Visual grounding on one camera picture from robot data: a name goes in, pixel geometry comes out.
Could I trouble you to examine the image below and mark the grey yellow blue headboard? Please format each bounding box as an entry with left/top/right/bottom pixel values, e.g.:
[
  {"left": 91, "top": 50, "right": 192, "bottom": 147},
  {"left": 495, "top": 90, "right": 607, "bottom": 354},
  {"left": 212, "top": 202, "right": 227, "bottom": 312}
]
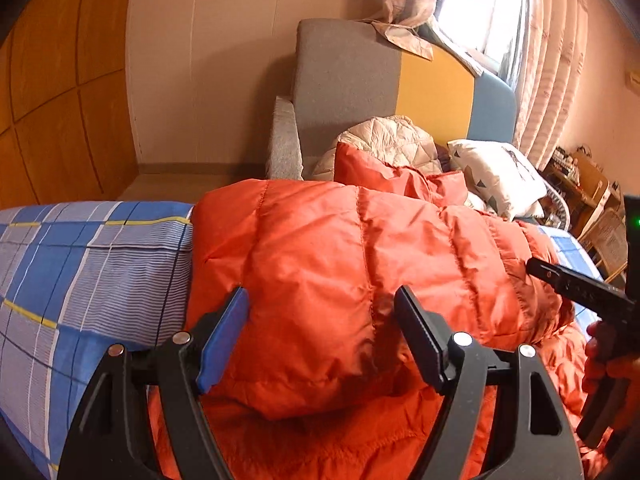
[{"left": 292, "top": 18, "right": 517, "bottom": 181}]

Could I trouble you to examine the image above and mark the pink patterned curtain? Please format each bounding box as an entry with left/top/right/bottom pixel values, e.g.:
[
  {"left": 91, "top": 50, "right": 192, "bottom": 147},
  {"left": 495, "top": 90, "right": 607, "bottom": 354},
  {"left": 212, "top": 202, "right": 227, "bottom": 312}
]
[
  {"left": 367, "top": 0, "right": 456, "bottom": 61},
  {"left": 510, "top": 0, "right": 591, "bottom": 171}
]

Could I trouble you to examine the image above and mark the wooden shelf with small items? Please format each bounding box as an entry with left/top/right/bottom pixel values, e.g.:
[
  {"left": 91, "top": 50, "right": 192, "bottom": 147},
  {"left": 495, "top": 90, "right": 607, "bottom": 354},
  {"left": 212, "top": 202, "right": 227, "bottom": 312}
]
[{"left": 542, "top": 145, "right": 623, "bottom": 241}]

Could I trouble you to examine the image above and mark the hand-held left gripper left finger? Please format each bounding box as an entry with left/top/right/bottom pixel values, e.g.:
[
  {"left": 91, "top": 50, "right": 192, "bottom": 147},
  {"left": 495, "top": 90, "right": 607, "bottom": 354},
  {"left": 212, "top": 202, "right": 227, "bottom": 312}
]
[{"left": 57, "top": 286, "right": 251, "bottom": 480}]

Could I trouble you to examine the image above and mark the grey fabric bed side panel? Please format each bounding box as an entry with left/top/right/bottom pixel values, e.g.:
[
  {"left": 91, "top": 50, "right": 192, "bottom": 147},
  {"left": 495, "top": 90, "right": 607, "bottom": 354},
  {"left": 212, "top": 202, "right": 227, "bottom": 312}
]
[{"left": 267, "top": 95, "right": 306, "bottom": 181}]

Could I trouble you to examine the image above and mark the white electric fan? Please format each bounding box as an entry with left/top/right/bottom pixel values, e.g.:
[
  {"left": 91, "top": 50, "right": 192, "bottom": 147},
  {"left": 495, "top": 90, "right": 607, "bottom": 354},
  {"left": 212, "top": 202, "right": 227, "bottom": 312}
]
[{"left": 542, "top": 182, "right": 576, "bottom": 231}]

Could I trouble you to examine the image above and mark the window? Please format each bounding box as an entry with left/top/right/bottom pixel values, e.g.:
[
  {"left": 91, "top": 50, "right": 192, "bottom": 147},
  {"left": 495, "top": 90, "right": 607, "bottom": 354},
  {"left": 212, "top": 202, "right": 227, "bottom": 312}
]
[{"left": 435, "top": 0, "right": 531, "bottom": 86}]

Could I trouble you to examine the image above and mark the white triangle print pillow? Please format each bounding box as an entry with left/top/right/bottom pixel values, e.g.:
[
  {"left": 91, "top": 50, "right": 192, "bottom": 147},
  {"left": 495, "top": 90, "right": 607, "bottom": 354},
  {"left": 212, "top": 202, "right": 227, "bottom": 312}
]
[{"left": 446, "top": 139, "right": 548, "bottom": 221}]

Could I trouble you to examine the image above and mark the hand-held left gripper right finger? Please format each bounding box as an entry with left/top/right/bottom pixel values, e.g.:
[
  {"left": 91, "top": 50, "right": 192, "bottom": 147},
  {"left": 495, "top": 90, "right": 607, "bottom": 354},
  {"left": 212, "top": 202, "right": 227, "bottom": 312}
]
[{"left": 393, "top": 285, "right": 585, "bottom": 480}]

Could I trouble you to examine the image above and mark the beige quilted cushion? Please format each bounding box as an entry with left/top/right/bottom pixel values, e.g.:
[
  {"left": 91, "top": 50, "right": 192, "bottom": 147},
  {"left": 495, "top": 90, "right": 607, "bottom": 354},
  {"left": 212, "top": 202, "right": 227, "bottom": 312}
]
[{"left": 311, "top": 115, "right": 446, "bottom": 183}]

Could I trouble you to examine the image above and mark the wicker chair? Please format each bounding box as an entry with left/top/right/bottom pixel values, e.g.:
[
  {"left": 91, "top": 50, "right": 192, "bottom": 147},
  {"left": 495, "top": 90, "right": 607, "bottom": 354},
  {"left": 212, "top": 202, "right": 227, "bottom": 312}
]
[{"left": 577, "top": 207, "right": 628, "bottom": 278}]

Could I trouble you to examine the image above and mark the person's right hand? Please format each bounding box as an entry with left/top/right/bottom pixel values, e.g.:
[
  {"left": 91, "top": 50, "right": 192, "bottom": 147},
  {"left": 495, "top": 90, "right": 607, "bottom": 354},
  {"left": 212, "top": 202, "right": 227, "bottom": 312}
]
[{"left": 581, "top": 320, "right": 640, "bottom": 397}]

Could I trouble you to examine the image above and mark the orange puffer jacket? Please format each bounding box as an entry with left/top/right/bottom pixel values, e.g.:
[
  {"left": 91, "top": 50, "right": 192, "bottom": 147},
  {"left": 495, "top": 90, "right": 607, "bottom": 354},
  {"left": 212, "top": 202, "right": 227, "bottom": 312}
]
[{"left": 150, "top": 142, "right": 616, "bottom": 480}]

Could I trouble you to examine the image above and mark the blue plaid bed sheet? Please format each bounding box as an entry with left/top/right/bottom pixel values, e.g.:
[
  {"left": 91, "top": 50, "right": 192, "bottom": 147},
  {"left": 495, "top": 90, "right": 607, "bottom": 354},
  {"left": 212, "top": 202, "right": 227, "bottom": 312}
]
[{"left": 0, "top": 201, "right": 606, "bottom": 480}]

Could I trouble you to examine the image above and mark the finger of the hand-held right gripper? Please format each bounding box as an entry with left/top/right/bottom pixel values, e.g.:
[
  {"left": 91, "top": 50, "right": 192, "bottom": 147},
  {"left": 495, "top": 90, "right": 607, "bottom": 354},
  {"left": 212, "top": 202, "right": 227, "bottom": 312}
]
[{"left": 526, "top": 258, "right": 636, "bottom": 322}]

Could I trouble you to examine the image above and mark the wooden wardrobe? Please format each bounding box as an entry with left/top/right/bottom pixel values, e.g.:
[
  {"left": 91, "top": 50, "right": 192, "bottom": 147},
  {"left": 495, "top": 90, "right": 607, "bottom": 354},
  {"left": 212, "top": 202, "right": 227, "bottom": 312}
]
[{"left": 0, "top": 0, "right": 138, "bottom": 208}]

